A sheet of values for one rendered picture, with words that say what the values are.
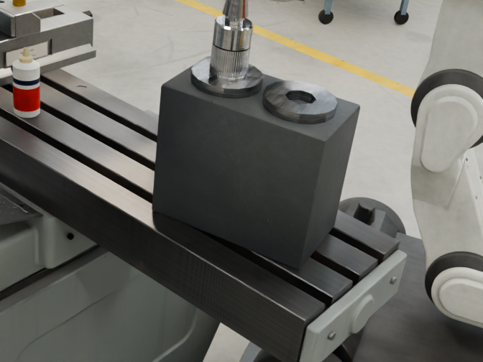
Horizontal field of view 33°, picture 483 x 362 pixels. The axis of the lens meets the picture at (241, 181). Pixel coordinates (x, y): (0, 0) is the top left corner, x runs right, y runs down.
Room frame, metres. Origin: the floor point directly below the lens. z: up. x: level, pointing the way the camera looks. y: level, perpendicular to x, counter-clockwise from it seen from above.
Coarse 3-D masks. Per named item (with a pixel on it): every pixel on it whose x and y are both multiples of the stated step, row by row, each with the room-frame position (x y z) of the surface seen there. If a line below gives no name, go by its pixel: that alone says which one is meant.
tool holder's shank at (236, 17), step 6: (228, 0) 0.93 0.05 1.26; (234, 0) 0.93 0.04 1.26; (240, 0) 0.93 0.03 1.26; (246, 0) 0.94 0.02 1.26; (228, 6) 0.93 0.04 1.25; (234, 6) 0.93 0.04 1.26; (240, 6) 0.93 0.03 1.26; (246, 6) 0.94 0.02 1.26; (222, 12) 0.94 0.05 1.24; (228, 12) 0.93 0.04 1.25; (234, 12) 0.93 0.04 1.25; (240, 12) 0.93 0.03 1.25; (246, 12) 0.94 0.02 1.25; (228, 18) 0.93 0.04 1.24; (234, 18) 0.93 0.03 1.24; (240, 18) 0.93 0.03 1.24; (234, 24) 0.93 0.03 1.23
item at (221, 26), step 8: (224, 16) 0.96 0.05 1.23; (216, 24) 0.93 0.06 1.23; (224, 24) 0.93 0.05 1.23; (232, 24) 0.93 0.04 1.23; (240, 24) 0.93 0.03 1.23; (248, 24) 0.94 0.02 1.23; (224, 32) 0.92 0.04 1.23; (232, 32) 0.92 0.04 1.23; (240, 32) 0.92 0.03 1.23; (248, 32) 0.93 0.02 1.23
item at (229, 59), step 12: (216, 36) 0.93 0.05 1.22; (228, 36) 0.92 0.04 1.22; (216, 48) 0.93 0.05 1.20; (228, 48) 0.92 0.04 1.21; (240, 48) 0.92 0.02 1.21; (216, 60) 0.92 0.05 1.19; (228, 60) 0.92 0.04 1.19; (240, 60) 0.92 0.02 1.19; (216, 72) 0.92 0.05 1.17; (228, 72) 0.92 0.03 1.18; (240, 72) 0.92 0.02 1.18
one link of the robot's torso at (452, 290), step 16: (448, 272) 1.21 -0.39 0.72; (464, 272) 1.20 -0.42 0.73; (480, 272) 1.20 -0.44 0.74; (432, 288) 1.21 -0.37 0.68; (448, 288) 1.19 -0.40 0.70; (464, 288) 1.19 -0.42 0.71; (480, 288) 1.18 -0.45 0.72; (448, 304) 1.19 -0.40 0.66; (464, 304) 1.18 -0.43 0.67; (480, 304) 1.18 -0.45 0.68; (464, 320) 1.19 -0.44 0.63; (480, 320) 1.17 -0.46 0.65
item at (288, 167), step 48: (192, 96) 0.89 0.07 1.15; (240, 96) 0.90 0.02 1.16; (288, 96) 0.92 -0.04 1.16; (192, 144) 0.89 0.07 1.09; (240, 144) 0.87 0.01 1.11; (288, 144) 0.84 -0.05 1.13; (336, 144) 0.87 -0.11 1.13; (192, 192) 0.89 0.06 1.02; (240, 192) 0.86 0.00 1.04; (288, 192) 0.84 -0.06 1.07; (336, 192) 0.91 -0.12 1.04; (240, 240) 0.86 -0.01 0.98; (288, 240) 0.83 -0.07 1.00
